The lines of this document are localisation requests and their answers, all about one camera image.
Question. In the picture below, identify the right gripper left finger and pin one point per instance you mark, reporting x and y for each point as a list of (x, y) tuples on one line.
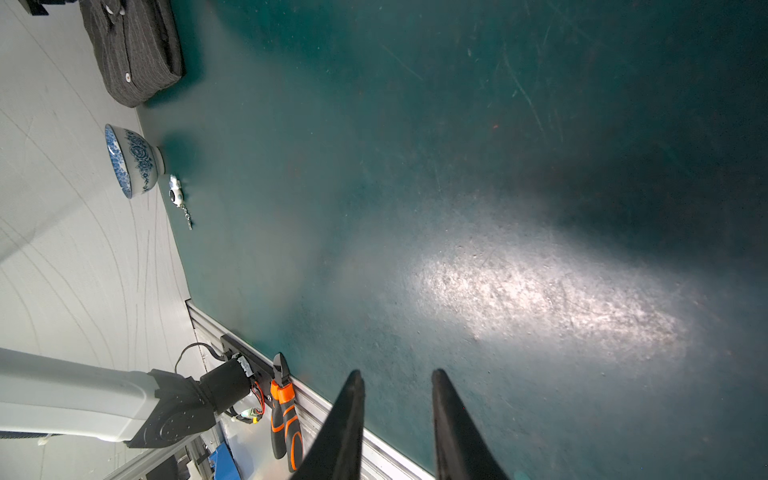
[(336, 452)]

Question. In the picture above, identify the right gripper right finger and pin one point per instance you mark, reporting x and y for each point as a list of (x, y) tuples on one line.
[(461, 452)]

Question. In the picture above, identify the grey pinstriped long sleeve shirt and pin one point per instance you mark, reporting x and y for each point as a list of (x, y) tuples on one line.
[(136, 46)]

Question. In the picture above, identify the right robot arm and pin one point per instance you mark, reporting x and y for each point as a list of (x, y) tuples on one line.
[(43, 396)]

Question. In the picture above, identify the orange black pliers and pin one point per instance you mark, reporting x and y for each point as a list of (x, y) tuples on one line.
[(286, 432)]

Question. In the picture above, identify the small metal clip on table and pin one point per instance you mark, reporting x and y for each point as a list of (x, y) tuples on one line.
[(177, 198)]

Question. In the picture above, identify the blue white ceramic plate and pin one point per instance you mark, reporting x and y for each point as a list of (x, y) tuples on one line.
[(137, 164)]

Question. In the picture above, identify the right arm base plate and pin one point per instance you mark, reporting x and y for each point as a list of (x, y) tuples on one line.
[(260, 367)]

